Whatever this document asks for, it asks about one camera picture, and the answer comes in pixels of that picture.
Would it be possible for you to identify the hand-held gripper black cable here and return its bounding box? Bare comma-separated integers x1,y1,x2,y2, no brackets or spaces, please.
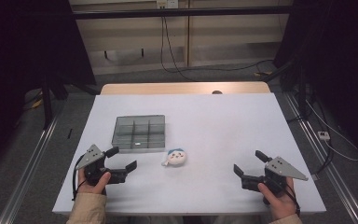
284,183,301,217
71,154,87,202

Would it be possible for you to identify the white floor cable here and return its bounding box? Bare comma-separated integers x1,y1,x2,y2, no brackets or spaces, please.
304,99,358,162

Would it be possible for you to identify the white plush toy blue cap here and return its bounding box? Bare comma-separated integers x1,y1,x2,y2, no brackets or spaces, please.
160,147,187,168

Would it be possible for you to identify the black hanging wall cable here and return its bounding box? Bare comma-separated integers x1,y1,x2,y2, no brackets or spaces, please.
163,17,274,73
159,16,197,82

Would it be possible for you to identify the light wooden table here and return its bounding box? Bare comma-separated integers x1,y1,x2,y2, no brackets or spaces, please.
100,81,271,95

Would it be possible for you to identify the left hand-held gripper black cable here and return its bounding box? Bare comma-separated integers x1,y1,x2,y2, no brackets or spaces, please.
71,154,87,202

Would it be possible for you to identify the black curtain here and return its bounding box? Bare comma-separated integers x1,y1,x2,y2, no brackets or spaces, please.
0,0,96,176
273,0,358,162

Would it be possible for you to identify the aluminium floor rail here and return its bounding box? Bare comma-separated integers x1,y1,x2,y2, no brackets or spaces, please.
0,105,63,224
283,92,358,224

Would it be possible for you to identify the right hand-held gripper black cable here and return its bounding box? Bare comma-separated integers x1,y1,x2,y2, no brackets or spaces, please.
284,183,301,217

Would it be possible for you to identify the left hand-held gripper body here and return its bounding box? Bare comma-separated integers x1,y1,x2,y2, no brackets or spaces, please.
75,144,128,187

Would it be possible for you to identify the white table cover sheet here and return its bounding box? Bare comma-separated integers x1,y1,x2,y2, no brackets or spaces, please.
51,92,327,217

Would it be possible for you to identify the white wall socket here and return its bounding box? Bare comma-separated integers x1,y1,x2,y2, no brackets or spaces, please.
156,0,180,9

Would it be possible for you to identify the black metal stand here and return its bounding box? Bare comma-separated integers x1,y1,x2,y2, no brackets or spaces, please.
40,74,70,130

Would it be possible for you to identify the person's left hand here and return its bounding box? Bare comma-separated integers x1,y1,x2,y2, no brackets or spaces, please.
77,169,112,195

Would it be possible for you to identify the black floor cable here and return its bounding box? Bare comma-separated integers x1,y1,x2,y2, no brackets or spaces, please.
310,102,335,175

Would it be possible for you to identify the clear plastic compartment box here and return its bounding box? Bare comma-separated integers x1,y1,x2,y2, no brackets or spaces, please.
111,114,166,154

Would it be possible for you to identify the person's right hand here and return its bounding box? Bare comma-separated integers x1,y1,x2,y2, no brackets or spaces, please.
257,177,299,222

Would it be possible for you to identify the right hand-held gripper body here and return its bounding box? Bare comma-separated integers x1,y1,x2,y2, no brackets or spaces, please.
241,156,310,206

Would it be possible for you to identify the black horizontal metal bar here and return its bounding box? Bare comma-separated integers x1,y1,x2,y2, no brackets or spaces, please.
73,5,293,21

